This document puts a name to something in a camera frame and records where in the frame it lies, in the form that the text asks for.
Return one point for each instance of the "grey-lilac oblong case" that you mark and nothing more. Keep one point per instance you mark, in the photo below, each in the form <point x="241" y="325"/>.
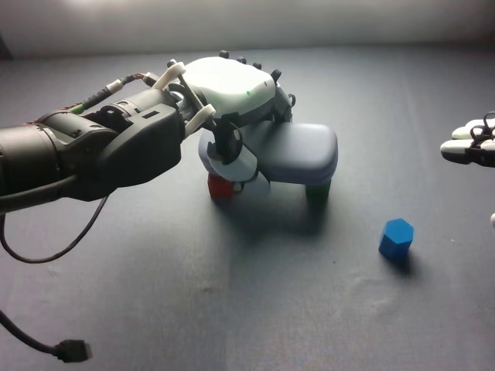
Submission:
<point x="301" y="150"/>

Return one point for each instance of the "red rectangular block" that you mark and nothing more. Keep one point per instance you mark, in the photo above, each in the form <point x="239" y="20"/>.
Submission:
<point x="219" y="188"/>

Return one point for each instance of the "green rectangular block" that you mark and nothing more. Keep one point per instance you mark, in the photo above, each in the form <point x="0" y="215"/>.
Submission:
<point x="317" y="192"/>

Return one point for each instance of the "blue hexagonal block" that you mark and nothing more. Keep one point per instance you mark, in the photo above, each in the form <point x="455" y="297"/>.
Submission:
<point x="396" y="239"/>

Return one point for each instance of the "grey table cloth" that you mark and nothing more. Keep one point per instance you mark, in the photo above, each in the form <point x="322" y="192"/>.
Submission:
<point x="270" y="309"/>

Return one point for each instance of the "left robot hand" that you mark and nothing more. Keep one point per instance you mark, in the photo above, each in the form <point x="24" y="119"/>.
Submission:
<point x="228" y="85"/>

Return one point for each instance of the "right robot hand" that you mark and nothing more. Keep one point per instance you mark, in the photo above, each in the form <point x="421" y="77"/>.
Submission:
<point x="456" y="148"/>

